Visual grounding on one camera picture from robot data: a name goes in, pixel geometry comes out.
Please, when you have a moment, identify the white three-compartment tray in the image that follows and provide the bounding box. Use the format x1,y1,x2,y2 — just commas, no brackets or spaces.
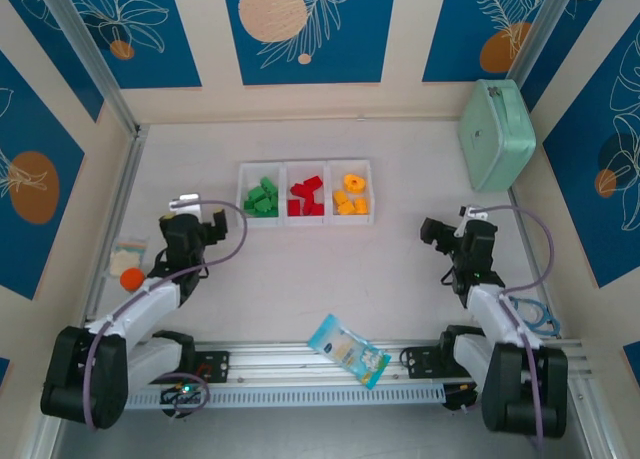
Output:
236,158,375,229

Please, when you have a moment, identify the orange ball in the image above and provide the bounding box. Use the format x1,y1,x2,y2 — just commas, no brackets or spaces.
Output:
119,267,147,293

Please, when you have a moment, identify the blue stethoscope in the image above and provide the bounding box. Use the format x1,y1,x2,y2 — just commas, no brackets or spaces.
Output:
509,294,562,336

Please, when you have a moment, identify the mint green zip case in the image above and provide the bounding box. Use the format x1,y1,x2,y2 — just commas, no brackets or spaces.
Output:
457,78,537,194

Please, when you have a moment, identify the yellow round lego piece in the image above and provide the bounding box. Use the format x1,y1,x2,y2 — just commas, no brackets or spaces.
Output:
343,172,369,195

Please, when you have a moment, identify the black controller board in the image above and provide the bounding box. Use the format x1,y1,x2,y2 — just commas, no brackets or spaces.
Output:
159,383,205,413
443,383,484,414

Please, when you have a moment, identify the light blue wipes packet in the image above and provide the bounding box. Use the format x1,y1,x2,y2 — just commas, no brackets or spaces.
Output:
306,313,392,391

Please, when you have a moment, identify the aluminium side rail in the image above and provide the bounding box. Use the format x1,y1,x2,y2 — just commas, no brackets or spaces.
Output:
507,186,566,340
74,124,147,349

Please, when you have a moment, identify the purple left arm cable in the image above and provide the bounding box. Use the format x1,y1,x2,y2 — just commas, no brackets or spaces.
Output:
82,198,248,433

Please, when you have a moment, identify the blue floral wall poster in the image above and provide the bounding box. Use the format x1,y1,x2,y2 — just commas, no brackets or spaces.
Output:
519,0,617,113
0,0,105,124
422,0,556,84
0,51,86,301
63,0,203,90
221,0,398,86
542,13,640,290

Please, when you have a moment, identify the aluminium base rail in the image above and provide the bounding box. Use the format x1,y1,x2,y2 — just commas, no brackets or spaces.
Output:
47,337,595,383

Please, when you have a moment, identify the white slotted cable duct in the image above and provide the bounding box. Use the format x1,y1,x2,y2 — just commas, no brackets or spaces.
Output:
122,382,446,410

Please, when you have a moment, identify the aluminium corner post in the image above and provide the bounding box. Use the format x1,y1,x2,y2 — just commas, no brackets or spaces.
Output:
505,0,576,93
34,0,146,139

